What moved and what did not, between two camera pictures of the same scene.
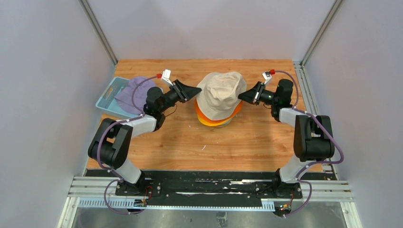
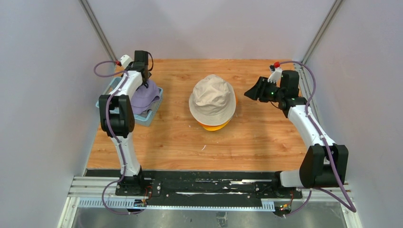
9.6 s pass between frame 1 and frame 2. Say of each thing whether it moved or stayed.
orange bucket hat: moved
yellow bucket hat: moved
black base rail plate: stayed
